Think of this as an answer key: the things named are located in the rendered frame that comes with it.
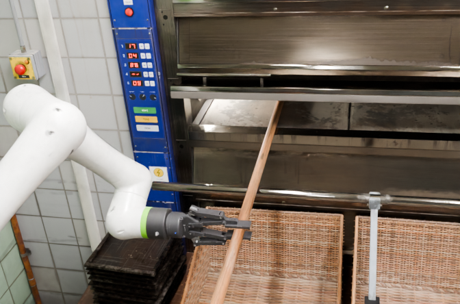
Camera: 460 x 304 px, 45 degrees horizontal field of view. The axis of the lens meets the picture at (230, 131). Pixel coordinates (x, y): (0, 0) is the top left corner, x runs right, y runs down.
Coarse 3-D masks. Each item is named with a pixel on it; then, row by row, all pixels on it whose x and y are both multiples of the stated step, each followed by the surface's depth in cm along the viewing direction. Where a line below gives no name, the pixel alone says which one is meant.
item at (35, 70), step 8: (8, 56) 211; (16, 56) 210; (24, 56) 209; (32, 56) 209; (40, 56) 214; (16, 64) 211; (24, 64) 210; (32, 64) 210; (40, 64) 215; (32, 72) 211; (40, 72) 215
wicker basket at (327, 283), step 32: (256, 224) 225; (288, 224) 222; (320, 224) 219; (224, 256) 231; (256, 256) 228; (288, 256) 225; (320, 256) 222; (192, 288) 208; (256, 288) 222; (288, 288) 220; (320, 288) 219
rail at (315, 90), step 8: (176, 88) 193; (184, 88) 192; (192, 88) 192; (200, 88) 191; (208, 88) 190; (216, 88) 190; (224, 88) 189; (232, 88) 189; (240, 88) 188; (248, 88) 187; (256, 88) 187; (264, 88) 186; (272, 88) 186; (280, 88) 185; (288, 88) 184; (296, 88) 184; (304, 88) 183; (312, 88) 183; (320, 88) 182; (328, 88) 182; (336, 88) 181; (344, 88) 181; (352, 88) 180; (360, 88) 180; (368, 88) 180; (376, 88) 179; (384, 88) 179; (392, 88) 178; (416, 96) 176; (424, 96) 176; (432, 96) 175; (440, 96) 174; (448, 96) 174; (456, 96) 173
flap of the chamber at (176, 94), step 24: (192, 96) 193; (216, 96) 191; (240, 96) 189; (264, 96) 187; (288, 96) 185; (312, 96) 183; (336, 96) 182; (360, 96) 180; (384, 96) 178; (408, 96) 177
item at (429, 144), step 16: (192, 128) 219; (208, 128) 218; (224, 128) 217; (240, 128) 216; (256, 128) 215; (288, 128) 213; (304, 128) 212; (320, 144) 208; (336, 144) 206; (352, 144) 205; (368, 144) 203; (384, 144) 202; (400, 144) 201; (416, 144) 199; (432, 144) 198; (448, 144) 197
